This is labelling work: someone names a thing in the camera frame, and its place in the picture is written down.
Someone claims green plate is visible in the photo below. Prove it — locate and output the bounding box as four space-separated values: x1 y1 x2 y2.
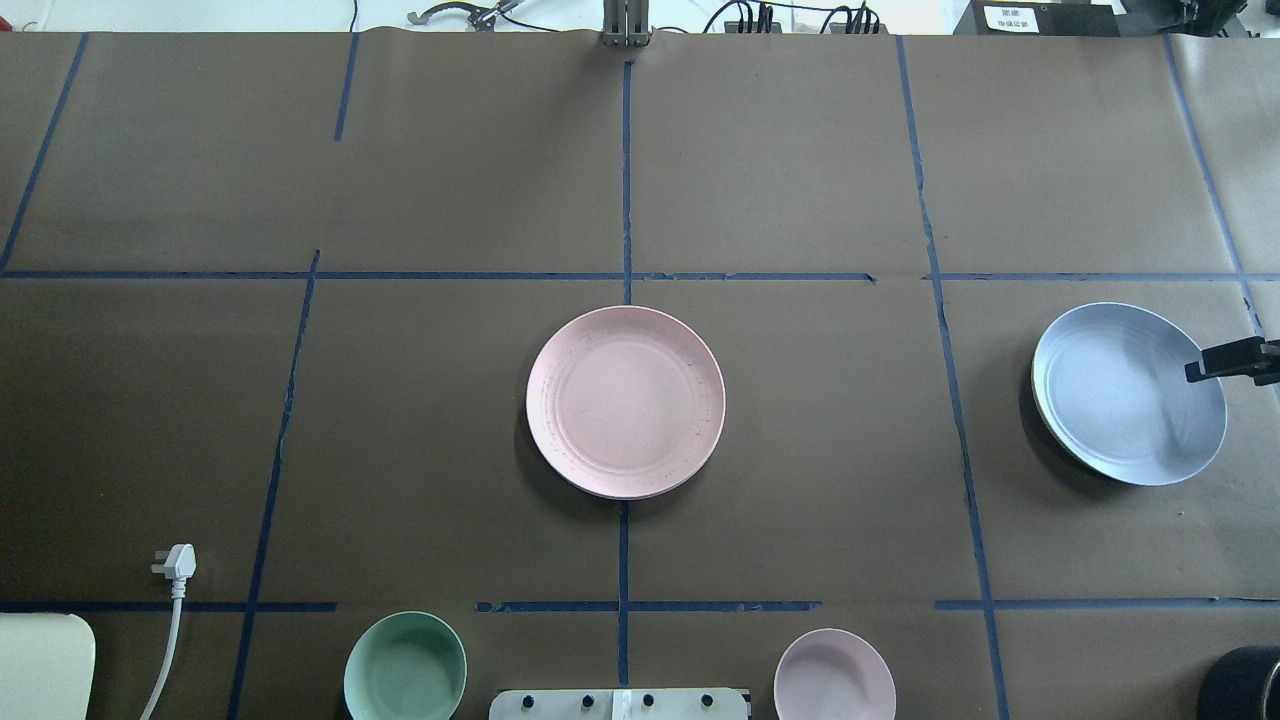
1020 363 1100 477

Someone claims pink plate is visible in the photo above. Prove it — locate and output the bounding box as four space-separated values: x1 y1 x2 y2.
525 305 727 500

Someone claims dark blue saucepan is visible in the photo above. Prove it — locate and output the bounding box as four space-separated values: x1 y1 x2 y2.
1196 644 1279 719

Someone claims black box with label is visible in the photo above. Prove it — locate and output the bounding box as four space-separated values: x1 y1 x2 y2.
952 1 1120 37

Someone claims pink bowl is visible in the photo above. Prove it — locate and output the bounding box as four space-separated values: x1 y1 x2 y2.
773 628 897 719

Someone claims green bowl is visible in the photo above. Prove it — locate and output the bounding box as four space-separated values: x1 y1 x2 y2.
343 611 468 719

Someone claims cream white toaster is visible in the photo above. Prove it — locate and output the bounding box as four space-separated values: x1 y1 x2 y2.
1 612 96 719

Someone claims grey metal camera post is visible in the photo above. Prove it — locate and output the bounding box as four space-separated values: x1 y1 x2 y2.
602 0 652 47

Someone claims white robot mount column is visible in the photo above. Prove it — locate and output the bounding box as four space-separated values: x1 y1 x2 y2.
488 687 753 719

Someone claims white toaster power cable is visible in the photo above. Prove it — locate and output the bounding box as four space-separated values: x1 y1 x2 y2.
140 543 197 720

